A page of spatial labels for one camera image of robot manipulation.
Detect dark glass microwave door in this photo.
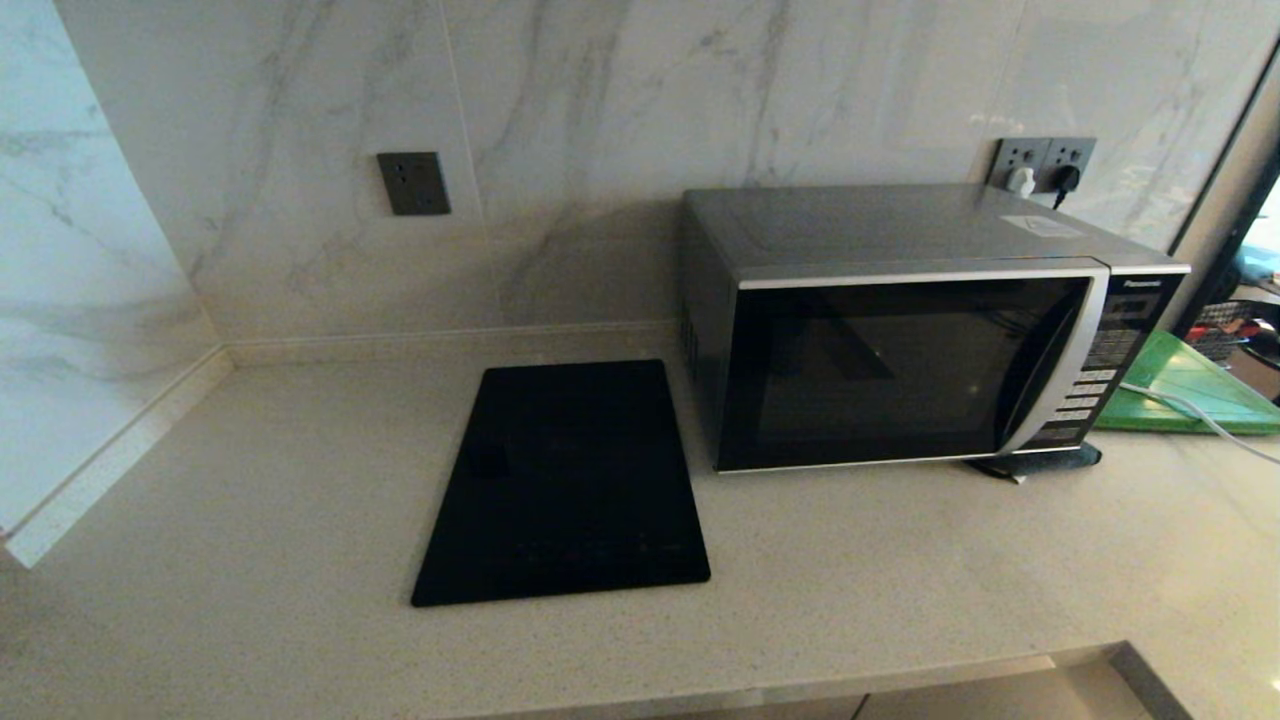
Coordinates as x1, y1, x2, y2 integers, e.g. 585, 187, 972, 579
716, 259, 1111, 474

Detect silver microwave oven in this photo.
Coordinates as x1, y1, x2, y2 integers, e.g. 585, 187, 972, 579
681, 184, 1192, 475

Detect black glass induction cooktop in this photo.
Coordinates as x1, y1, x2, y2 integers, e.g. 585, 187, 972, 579
411, 359, 712, 608

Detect black rubber pad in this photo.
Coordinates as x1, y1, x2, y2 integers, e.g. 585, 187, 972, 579
965, 442, 1103, 485

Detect white sticker label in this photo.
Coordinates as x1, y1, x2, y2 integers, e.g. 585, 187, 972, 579
1000, 214, 1086, 239

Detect green cutting board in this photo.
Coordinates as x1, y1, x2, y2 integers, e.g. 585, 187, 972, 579
1095, 330, 1280, 435

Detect dark single wall socket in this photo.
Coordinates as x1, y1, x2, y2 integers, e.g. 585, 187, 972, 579
377, 151, 452, 217

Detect grey double wall socket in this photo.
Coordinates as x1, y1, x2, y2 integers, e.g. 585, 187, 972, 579
986, 137, 1097, 196

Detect white power cable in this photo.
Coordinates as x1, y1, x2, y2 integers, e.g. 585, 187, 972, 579
1120, 382, 1280, 465

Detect wire shopping cart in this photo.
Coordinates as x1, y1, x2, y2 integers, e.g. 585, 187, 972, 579
1190, 298, 1280, 369

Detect black metal frame post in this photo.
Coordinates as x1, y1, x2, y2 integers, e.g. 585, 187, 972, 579
1168, 45, 1280, 253

